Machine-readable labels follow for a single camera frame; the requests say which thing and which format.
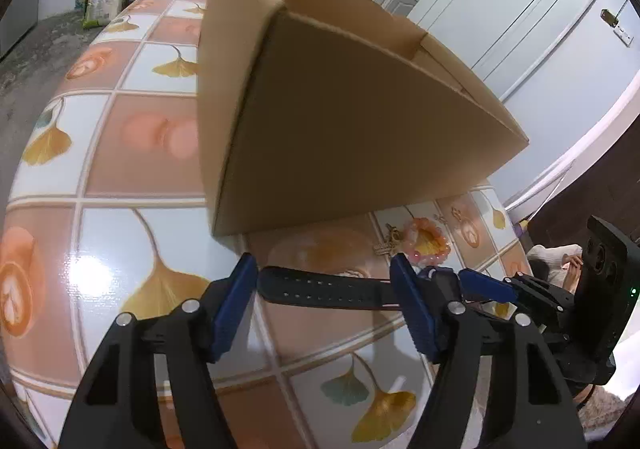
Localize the small gold pendant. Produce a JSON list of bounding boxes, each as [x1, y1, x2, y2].
[[374, 223, 407, 256]]

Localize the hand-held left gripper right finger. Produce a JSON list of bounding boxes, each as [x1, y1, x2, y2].
[[389, 253, 588, 449]]

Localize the white sliding door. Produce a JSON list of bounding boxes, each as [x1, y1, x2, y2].
[[415, 0, 613, 100]]

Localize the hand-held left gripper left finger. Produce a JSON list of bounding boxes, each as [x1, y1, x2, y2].
[[59, 253, 259, 449]]

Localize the brown cardboard box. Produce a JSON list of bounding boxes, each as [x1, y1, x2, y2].
[[196, 0, 530, 237]]

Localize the black watch strap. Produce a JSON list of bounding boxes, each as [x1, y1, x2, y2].
[[257, 265, 401, 312]]

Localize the pink orange bead bracelet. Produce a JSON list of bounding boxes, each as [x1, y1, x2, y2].
[[403, 218, 451, 264]]

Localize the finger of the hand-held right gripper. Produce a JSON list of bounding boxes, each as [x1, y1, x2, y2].
[[459, 268, 576, 330]]

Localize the person's right forearm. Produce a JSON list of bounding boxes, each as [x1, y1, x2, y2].
[[527, 244, 584, 291]]

